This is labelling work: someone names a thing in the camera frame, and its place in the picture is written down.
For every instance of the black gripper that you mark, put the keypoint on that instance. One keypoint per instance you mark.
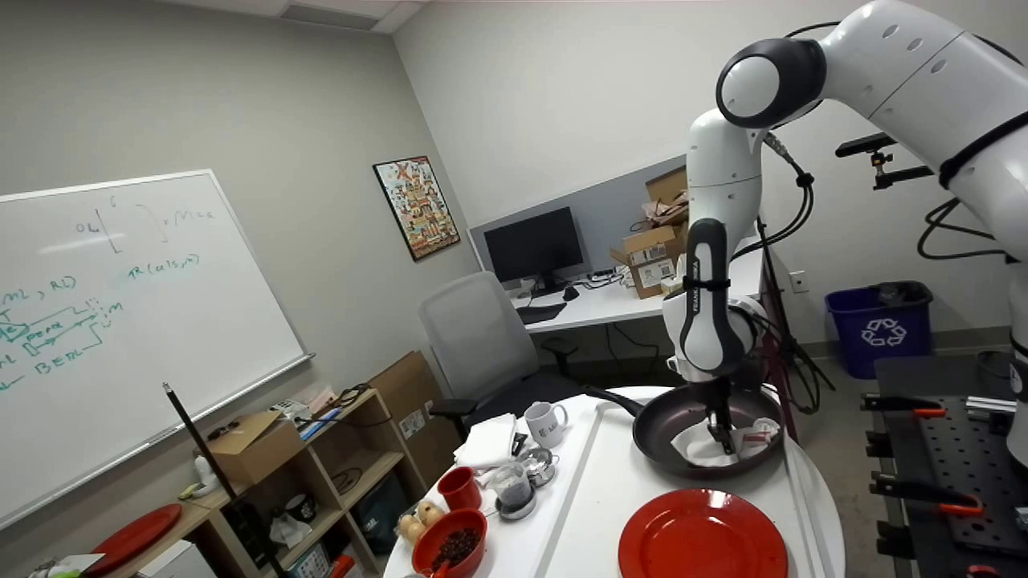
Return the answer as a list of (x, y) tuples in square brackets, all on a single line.
[(727, 390)]

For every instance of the black frying pan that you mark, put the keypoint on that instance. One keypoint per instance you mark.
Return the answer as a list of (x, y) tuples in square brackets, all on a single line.
[(658, 429)]

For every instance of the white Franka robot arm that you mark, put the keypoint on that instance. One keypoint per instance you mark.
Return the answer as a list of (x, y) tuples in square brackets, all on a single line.
[(921, 75)]

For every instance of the red plate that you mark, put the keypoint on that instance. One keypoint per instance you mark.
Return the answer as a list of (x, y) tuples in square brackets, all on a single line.
[(702, 535)]

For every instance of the black tripod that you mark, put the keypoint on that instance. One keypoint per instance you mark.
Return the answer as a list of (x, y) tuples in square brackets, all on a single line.
[(772, 311)]

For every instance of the white square tray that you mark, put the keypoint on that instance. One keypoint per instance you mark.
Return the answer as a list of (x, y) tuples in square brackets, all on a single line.
[(598, 482)]

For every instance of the black orange clamp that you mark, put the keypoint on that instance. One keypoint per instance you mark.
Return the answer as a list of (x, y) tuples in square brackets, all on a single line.
[(921, 493), (900, 406)]

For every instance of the blue recycling bin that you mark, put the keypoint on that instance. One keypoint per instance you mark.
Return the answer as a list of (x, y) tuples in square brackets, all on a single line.
[(877, 333)]

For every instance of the cardboard boxes stack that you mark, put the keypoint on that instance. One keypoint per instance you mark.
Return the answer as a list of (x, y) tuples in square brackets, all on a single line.
[(654, 253)]

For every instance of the small silver metal pot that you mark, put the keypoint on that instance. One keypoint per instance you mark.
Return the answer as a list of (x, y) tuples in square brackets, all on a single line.
[(516, 493)]

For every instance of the black keyboard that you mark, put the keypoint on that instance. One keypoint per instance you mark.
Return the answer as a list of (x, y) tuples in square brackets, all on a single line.
[(539, 314)]

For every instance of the black robot workbench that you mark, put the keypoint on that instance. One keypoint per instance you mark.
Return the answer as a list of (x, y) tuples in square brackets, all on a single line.
[(964, 452)]

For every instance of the black computer monitor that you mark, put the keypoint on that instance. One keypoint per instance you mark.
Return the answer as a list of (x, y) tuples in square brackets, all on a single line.
[(530, 245)]

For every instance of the red mug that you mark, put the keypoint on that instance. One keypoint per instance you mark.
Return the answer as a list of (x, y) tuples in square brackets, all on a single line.
[(460, 491)]

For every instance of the grey office chair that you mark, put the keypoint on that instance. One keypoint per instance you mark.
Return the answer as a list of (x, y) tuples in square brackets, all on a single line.
[(469, 333)]

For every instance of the red bowl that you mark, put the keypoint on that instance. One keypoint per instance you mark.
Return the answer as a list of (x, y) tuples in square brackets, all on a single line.
[(452, 548)]

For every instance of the beige eggs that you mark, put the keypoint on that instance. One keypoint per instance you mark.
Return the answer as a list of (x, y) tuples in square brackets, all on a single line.
[(418, 523)]

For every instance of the dark storage bin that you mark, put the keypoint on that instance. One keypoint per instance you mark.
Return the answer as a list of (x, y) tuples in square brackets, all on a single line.
[(384, 514)]

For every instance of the framed colourful poster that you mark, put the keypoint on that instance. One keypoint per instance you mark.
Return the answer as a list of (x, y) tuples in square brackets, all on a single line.
[(418, 206)]

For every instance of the wooden shelf unit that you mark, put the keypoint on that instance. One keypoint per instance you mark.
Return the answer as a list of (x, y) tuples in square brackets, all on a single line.
[(341, 468)]

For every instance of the red white small box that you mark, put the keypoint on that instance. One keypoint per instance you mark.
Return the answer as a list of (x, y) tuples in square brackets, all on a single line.
[(341, 568)]

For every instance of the stack of books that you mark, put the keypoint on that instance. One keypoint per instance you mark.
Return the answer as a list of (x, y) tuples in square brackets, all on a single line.
[(310, 406)]

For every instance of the brown cardboard box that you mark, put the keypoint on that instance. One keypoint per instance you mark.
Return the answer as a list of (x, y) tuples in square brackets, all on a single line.
[(252, 452)]

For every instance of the thin black pole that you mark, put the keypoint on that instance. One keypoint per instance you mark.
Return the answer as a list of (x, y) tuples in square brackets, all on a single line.
[(211, 462)]

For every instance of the red round tray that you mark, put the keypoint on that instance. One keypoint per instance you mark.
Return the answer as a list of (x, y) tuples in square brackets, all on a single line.
[(135, 539)]

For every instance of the round white pedestal table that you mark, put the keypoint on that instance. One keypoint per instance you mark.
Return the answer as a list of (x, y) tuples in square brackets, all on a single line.
[(501, 552)]

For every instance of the black camera on mount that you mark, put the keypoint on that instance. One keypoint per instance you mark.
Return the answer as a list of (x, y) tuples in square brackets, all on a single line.
[(863, 143)]

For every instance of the wall whiteboard with writing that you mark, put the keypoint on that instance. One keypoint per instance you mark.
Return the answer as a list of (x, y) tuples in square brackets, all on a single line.
[(140, 324)]

